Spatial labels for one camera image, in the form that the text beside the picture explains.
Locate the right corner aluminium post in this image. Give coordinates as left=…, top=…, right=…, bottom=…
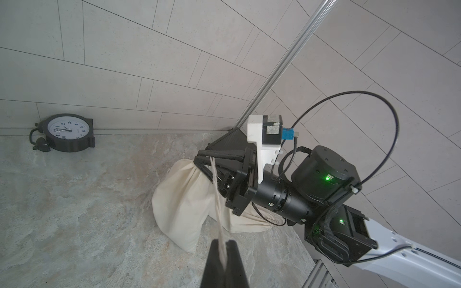
left=234, top=0, right=337, bottom=128

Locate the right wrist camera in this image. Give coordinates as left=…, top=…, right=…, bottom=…
left=247, top=115, right=298, bottom=184

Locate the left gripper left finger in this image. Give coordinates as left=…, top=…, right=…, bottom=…
left=200, top=240, right=225, bottom=288

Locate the cream cloth soil bag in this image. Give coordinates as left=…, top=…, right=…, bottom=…
left=151, top=159, right=284, bottom=253

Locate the black round clock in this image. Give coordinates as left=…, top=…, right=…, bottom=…
left=29, top=114, right=96, bottom=152

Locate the black hard case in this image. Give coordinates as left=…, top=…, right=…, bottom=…
left=206, top=128, right=256, bottom=151

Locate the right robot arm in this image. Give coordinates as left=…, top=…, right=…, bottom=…
left=194, top=115, right=461, bottom=288

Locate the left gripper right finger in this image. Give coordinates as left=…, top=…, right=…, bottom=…
left=225, top=240, right=250, bottom=288

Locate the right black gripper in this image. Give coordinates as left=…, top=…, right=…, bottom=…
left=193, top=148, right=267, bottom=216

